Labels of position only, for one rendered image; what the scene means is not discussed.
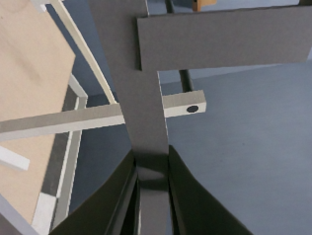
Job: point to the cream clothes hanger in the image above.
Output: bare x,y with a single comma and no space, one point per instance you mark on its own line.
66,19

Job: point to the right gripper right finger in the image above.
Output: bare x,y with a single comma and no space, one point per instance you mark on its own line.
193,207

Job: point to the white garment rack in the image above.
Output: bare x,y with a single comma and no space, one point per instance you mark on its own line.
189,102

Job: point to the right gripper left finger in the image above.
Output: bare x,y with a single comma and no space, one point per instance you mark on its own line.
114,206

